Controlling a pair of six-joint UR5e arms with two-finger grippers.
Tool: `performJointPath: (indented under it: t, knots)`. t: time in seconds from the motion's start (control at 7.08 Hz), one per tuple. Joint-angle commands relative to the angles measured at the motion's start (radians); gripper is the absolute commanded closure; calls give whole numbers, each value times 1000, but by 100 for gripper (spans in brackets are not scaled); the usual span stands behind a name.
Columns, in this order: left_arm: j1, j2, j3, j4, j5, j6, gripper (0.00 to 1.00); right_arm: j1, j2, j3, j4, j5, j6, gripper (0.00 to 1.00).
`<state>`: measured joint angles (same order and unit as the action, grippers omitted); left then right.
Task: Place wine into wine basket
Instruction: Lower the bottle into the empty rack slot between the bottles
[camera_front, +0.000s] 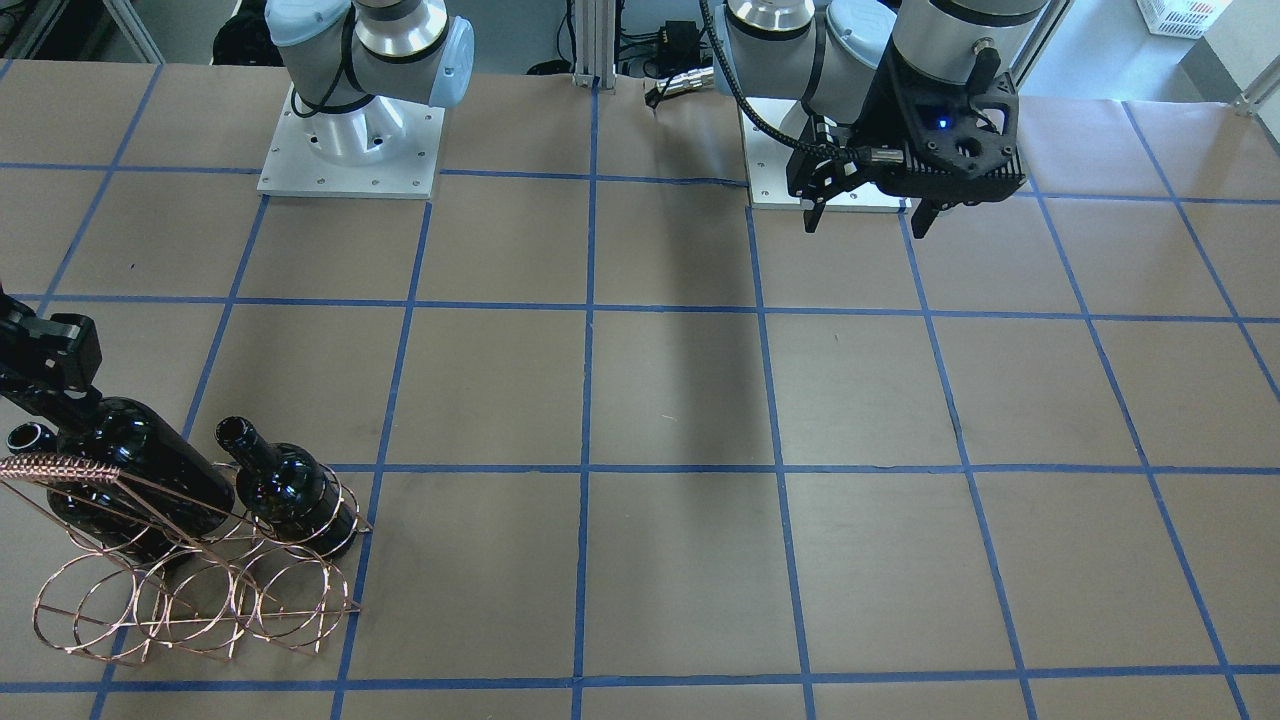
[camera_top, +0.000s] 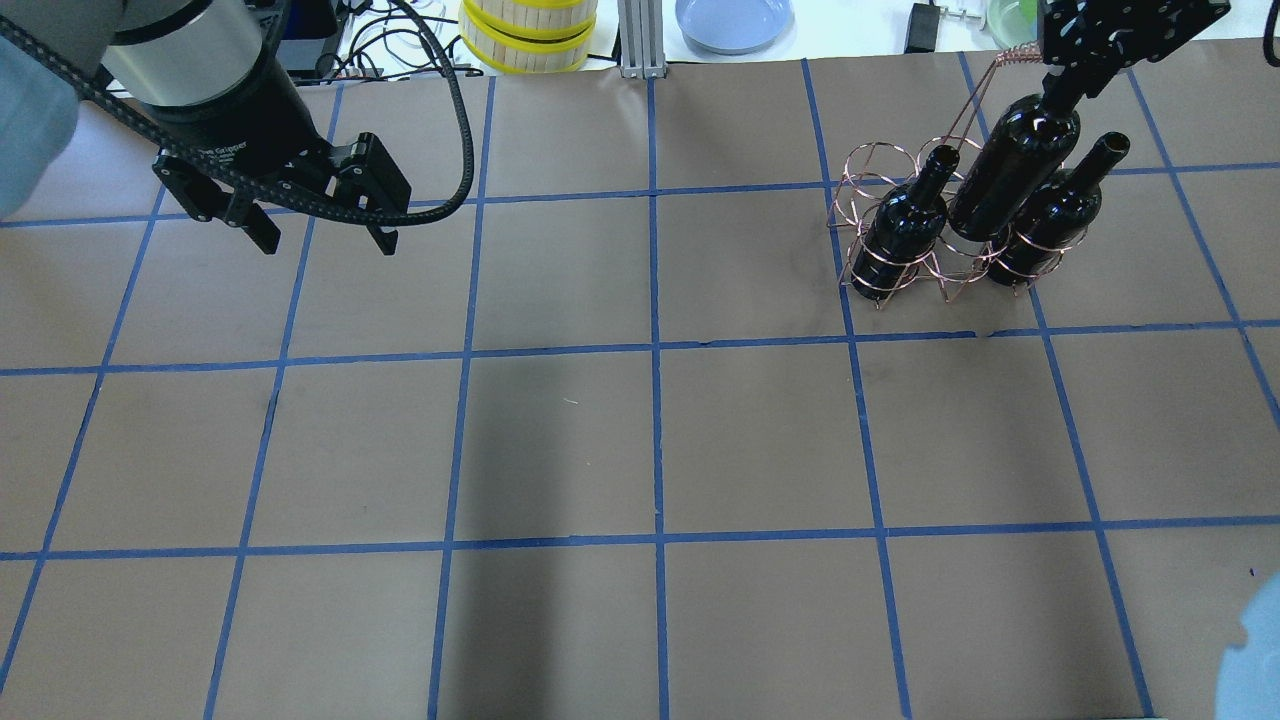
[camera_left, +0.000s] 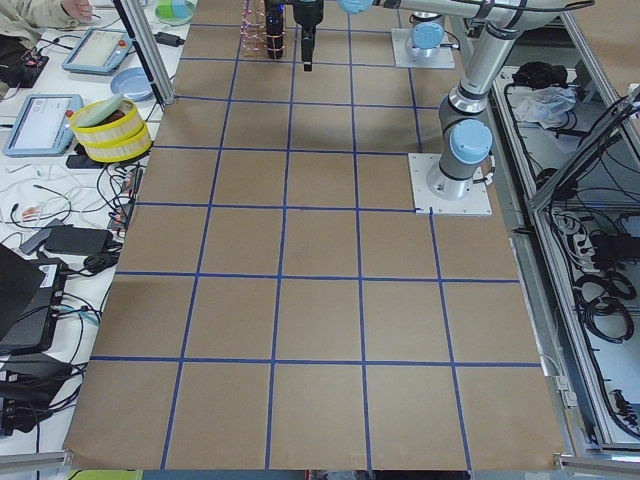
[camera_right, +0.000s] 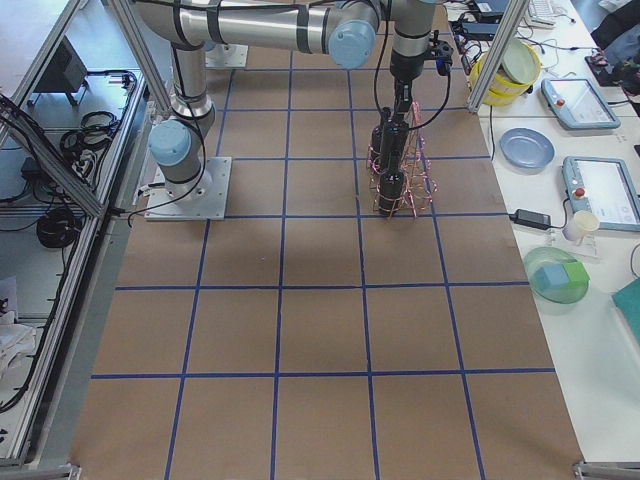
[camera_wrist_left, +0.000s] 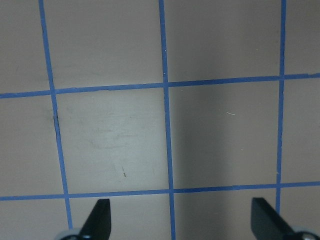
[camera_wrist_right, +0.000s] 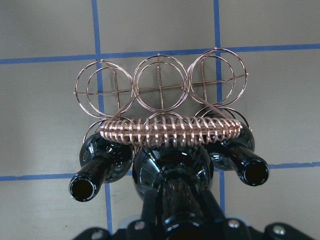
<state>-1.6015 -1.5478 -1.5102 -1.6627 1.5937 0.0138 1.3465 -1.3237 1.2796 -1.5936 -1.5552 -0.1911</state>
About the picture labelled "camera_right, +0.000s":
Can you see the teach pendant tablet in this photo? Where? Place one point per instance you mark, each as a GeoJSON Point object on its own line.
{"type": "Point", "coordinates": [578, 104]}
{"type": "Point", "coordinates": [604, 187]}

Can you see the near teach pendant tablet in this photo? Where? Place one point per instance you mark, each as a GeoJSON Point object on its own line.
{"type": "Point", "coordinates": [604, 187]}

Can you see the crumpled white cloth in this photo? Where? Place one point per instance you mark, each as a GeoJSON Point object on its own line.
{"type": "Point", "coordinates": [17, 340]}

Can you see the small black power brick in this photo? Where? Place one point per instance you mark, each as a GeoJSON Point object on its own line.
{"type": "Point", "coordinates": [531, 219]}

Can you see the copper wire wine basket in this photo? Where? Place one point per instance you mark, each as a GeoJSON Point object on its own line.
{"type": "Point", "coordinates": [419, 186]}

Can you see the far teach pendant tablet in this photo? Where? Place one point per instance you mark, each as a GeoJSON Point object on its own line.
{"type": "Point", "coordinates": [578, 104]}

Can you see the teal book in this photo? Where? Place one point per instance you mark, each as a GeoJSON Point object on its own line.
{"type": "Point", "coordinates": [626, 300]}

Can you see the dark wine bottle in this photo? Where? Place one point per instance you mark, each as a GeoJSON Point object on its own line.
{"type": "Point", "coordinates": [393, 136]}

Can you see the wine bottle in basket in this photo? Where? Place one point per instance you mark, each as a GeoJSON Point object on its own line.
{"type": "Point", "coordinates": [390, 185]}
{"type": "Point", "coordinates": [374, 148]}

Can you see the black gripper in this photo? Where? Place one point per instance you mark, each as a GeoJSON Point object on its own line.
{"type": "Point", "coordinates": [405, 67]}

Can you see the wine bottle in basket left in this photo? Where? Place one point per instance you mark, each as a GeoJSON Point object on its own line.
{"type": "Point", "coordinates": [390, 185]}

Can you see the blue plate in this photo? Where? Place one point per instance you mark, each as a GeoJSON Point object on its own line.
{"type": "Point", "coordinates": [526, 148]}

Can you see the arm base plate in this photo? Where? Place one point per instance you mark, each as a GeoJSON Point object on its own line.
{"type": "Point", "coordinates": [193, 201]}
{"type": "Point", "coordinates": [226, 56]}

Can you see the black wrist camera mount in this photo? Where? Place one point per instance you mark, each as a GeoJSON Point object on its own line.
{"type": "Point", "coordinates": [440, 52]}

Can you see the wine bottle in basket right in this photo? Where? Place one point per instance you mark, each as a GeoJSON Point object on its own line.
{"type": "Point", "coordinates": [374, 148]}

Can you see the green plate with items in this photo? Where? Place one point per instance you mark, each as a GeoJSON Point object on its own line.
{"type": "Point", "coordinates": [556, 275]}

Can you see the white paper cup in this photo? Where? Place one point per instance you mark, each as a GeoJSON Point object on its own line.
{"type": "Point", "coordinates": [581, 224]}

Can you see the yellow wooden steamer basket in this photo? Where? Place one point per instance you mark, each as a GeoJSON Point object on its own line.
{"type": "Point", "coordinates": [519, 69]}

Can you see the aluminium frame post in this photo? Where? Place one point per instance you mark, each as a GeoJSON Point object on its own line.
{"type": "Point", "coordinates": [507, 28]}

